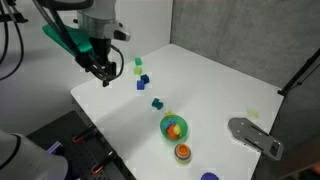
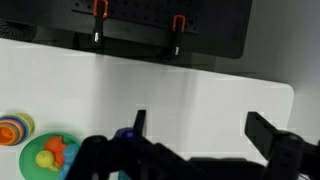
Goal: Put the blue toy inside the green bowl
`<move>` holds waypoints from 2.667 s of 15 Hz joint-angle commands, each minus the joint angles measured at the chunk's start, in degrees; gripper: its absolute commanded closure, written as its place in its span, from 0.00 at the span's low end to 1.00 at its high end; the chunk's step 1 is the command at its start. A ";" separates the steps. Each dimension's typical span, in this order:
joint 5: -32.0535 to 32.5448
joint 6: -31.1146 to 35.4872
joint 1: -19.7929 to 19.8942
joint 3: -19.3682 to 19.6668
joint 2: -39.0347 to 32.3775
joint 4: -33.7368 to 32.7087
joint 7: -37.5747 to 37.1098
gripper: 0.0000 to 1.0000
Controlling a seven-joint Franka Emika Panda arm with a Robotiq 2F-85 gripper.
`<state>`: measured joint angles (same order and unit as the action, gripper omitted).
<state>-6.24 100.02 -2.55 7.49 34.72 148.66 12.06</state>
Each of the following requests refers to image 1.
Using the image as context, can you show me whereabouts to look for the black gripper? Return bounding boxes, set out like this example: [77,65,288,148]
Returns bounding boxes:
[75,37,118,88]

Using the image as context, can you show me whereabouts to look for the teal blue toy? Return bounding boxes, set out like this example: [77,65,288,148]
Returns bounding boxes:
[151,97,165,111]

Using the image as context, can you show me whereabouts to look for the blue ridged toy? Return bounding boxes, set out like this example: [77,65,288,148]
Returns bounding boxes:
[164,114,180,125]

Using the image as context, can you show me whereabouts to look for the orange toy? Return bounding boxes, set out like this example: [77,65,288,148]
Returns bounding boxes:
[166,124,181,140]

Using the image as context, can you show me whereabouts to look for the yellow round toy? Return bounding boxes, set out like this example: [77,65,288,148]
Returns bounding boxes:
[172,124,183,136]

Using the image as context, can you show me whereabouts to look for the green bowl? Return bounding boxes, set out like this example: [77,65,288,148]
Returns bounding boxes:
[159,114,189,143]

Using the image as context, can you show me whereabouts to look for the black red clamp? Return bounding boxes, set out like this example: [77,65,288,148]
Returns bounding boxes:
[72,124,98,145]
[90,150,119,176]

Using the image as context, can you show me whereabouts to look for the black perforated base board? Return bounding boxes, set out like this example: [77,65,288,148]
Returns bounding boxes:
[26,110,135,180]

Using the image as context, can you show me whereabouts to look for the purple small object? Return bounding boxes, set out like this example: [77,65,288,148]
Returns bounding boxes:
[45,140,64,155]

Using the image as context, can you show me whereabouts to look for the purple ball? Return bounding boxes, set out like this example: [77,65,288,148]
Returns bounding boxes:
[200,171,220,180]

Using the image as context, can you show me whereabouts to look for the yellow sticky note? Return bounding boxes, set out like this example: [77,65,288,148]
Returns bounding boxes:
[246,107,260,120]

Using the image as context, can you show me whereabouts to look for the grey metal plate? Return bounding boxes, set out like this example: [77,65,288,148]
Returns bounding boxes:
[227,117,285,162]

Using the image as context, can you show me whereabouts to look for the black stand pole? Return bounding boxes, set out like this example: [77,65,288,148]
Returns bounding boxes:
[277,47,320,98]

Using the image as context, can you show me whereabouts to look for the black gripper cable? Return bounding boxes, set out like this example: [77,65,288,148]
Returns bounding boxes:
[109,44,125,78]

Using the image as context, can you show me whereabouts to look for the teal green camera mount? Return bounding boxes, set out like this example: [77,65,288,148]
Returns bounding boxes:
[42,24,95,58]

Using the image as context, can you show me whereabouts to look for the black hanging cables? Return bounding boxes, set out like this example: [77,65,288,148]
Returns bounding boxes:
[0,0,26,82]

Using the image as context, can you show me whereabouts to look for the black overhead bracket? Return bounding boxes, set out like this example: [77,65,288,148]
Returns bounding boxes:
[0,0,30,24]

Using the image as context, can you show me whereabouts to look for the striped stacking ring toy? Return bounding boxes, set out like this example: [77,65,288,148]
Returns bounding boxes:
[173,143,193,165]

